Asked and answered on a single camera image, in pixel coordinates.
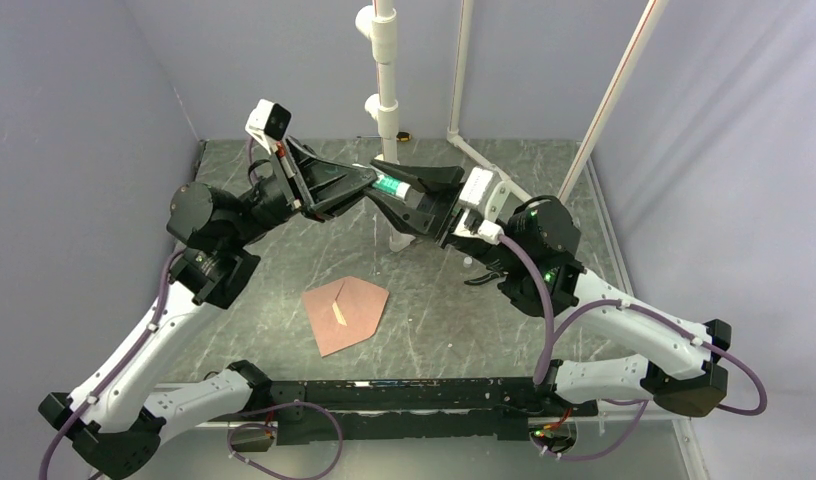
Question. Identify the cream paper letter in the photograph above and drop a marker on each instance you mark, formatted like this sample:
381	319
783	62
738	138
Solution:
338	314

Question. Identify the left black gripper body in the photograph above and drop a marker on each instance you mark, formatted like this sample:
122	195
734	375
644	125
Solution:
293	184

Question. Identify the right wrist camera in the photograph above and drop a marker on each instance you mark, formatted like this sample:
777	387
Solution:
481	200

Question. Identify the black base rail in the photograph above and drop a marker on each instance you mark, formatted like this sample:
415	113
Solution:
505	408

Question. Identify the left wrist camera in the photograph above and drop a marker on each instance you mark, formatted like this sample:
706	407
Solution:
267	124

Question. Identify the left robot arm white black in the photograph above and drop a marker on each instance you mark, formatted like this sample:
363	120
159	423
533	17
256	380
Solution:
115	420

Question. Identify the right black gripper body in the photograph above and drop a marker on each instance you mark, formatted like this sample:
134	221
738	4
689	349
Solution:
445	206

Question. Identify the white PVC pipe frame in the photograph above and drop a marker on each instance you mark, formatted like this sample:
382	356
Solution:
378	23

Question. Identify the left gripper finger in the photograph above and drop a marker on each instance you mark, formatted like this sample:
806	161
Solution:
332	201
318	172

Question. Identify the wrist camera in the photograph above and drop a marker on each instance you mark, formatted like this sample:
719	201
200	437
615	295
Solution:
267	124
481	200

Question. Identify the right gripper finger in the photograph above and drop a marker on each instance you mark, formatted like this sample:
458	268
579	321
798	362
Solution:
425	179
420	215

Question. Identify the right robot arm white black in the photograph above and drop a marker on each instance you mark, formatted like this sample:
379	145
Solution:
531	244

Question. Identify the green glue stick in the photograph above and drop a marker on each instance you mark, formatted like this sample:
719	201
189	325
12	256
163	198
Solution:
387	184

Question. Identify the pink brown envelope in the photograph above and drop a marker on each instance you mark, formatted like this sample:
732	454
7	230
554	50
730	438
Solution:
362	303

